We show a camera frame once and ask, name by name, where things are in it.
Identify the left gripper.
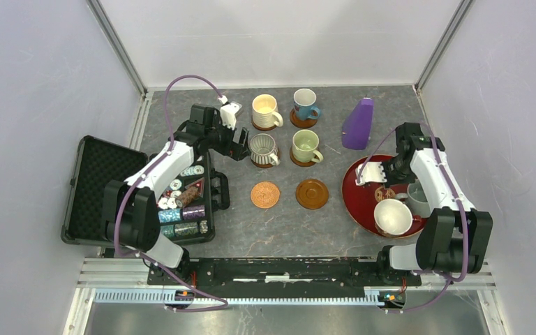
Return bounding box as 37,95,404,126
204,114,251,161

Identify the plain grey mug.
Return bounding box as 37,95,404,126
395,181,431,218

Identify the grey ribbed mug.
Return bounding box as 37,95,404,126
248,133,281,163

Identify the brown wooden coaster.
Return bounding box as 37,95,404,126
251,161,280,169
295,179,329,210
289,147,315,168
252,121,278,131
290,109,318,129

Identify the cream ribbed mug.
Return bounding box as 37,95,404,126
252,94,284,127

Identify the woven rattan coaster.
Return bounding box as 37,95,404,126
250,181,281,209

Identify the pale green cup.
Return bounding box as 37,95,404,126
291,129,324,163

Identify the blue white cup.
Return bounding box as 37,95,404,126
293,88,322,121

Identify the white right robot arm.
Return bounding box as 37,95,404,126
355,122,493,285

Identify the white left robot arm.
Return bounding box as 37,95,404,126
100,102,249,285

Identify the red round tray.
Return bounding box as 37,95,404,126
341,158,428,238

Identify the all in triangle card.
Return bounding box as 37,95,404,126
185,178,205,198

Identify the purple plastic object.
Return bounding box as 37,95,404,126
341,98,374,150

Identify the brown poker chip stack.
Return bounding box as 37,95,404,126
175,189,197,208

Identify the black poker chip case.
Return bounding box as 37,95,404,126
61,135,230,247

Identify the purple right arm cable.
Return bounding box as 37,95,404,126
357,122,470,315

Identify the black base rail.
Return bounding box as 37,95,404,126
147,257,422,299

